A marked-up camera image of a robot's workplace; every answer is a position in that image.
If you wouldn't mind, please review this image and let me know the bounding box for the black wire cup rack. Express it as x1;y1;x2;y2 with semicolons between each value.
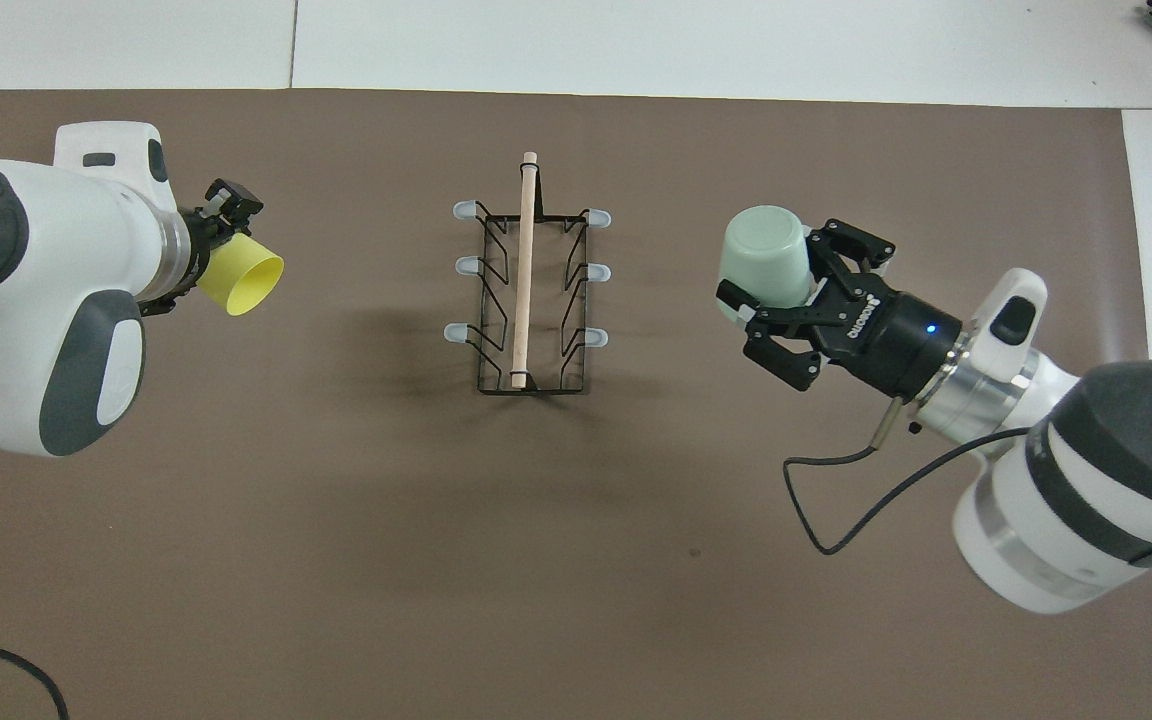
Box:
443;151;613;397

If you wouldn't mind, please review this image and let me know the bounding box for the brown table mat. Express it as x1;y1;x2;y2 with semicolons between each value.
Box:
0;88;1152;720

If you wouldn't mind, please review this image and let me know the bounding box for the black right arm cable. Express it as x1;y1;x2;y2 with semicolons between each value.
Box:
783;395;1032;556

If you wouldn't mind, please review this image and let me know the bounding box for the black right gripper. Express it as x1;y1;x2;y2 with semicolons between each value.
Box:
718;218;962;399

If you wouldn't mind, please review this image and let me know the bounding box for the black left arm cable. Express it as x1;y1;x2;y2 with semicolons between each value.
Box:
0;630;70;720

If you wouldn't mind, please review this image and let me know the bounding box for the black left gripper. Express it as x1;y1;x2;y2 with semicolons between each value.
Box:
141;178;263;317

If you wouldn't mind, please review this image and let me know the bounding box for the yellow plastic cup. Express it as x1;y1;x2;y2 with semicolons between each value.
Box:
198;232;285;317

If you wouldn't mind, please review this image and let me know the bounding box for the pale green plastic cup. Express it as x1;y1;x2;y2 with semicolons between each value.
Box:
718;205;815;323

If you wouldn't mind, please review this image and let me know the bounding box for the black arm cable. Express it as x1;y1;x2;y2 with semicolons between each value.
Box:
0;630;70;720
783;395;1032;556

